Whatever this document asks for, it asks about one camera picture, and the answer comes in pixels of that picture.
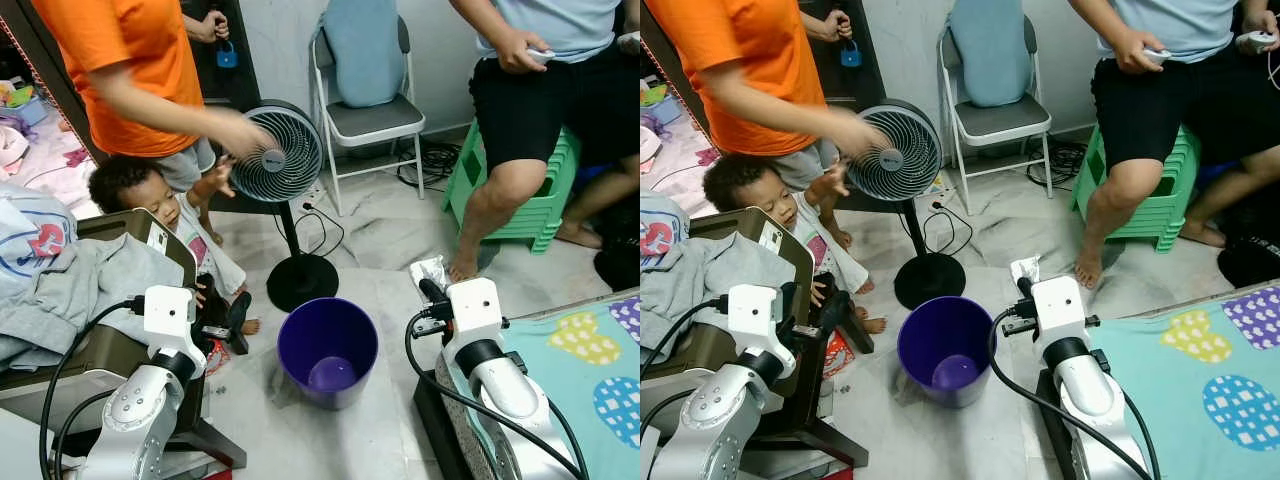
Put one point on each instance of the curly-haired toddler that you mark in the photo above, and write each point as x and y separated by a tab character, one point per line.
745	185
130	185

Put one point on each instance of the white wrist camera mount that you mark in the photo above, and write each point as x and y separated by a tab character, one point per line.
475	305
170	310
1060	305
755	310

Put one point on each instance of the purple plastic bin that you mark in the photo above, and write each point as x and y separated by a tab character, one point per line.
940	335
320	340

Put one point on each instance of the stacked green plastic stools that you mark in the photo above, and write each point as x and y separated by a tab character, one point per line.
540	210
1160	210

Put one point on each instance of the person in black shorts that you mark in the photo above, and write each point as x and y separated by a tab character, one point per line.
530	100
1150	100

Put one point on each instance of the teal cushion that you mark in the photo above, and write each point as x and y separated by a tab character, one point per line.
360	50
990	50

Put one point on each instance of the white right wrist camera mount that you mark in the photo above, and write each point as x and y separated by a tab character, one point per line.
1060	305
475	305

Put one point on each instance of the blue padlock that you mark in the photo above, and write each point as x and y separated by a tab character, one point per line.
851	57
227	57

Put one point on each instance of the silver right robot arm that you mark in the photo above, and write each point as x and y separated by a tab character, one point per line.
1085	390
500	390

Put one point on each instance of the grey black standing fan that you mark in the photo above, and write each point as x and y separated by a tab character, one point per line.
893	155
275	150

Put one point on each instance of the white power strip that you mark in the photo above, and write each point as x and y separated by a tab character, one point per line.
312	200
938	202

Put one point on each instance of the grey white folding chair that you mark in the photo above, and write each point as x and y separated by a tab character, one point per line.
370	120
1000	120

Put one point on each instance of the grey quilted mattress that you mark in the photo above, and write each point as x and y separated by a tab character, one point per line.
455	420
1070	455

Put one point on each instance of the dark brown printer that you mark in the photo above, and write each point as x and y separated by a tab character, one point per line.
730	222
115	225

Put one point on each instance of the grey garment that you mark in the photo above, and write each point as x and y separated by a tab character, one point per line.
700	280
90	280

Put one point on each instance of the person in orange shirt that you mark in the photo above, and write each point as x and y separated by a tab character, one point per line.
110	60
740	60

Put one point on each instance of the white plastic bag with logo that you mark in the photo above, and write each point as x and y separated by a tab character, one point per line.
660	215
30	215

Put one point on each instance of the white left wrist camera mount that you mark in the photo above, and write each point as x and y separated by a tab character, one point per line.
170	310
755	310

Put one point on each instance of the dark bed base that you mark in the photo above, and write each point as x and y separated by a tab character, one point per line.
1045	430
430	430

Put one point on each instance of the pink floor mat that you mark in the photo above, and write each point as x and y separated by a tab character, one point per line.
55	165
685	155

